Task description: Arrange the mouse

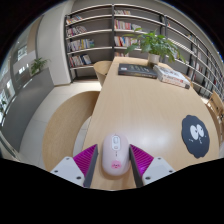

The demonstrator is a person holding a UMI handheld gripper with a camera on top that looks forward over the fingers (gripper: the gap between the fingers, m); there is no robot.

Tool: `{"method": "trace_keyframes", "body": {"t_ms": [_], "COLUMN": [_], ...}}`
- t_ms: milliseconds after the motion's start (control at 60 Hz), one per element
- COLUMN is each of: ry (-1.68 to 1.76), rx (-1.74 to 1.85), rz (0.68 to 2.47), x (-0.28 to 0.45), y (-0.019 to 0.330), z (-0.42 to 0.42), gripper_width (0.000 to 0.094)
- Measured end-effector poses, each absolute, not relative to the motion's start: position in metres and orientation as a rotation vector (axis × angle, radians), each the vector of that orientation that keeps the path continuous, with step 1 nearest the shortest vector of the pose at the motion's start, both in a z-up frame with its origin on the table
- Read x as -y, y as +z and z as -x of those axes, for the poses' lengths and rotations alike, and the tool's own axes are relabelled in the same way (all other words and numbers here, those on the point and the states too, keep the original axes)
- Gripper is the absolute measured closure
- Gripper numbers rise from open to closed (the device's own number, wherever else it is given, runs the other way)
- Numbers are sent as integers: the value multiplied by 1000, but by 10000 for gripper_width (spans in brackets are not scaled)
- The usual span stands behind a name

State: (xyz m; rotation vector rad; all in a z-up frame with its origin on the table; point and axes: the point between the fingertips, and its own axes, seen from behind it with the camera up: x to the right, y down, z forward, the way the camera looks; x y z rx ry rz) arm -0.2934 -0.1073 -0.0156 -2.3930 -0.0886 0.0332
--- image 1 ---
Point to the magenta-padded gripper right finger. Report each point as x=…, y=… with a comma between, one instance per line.
x=155, y=170

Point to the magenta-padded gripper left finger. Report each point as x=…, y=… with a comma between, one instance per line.
x=71, y=168

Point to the pale pink computer mouse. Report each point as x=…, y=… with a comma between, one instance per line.
x=115, y=155

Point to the black cartoon-eyed mouse pad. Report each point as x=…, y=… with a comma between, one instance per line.
x=195, y=146

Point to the white book with red spine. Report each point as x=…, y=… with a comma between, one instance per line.
x=176, y=83

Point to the leafy green potted plant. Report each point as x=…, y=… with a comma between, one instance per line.
x=2, y=106
x=38, y=65

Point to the white illustrated book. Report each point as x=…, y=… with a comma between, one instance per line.
x=170, y=74

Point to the black hardcover book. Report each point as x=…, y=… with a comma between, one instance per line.
x=136, y=70

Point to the green plant in white pot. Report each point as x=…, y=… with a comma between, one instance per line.
x=153, y=43

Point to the grey bookshelf unit with books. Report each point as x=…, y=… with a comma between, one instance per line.
x=90, y=33

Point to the group of wooden frame chairs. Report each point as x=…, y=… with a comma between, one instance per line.
x=216, y=103

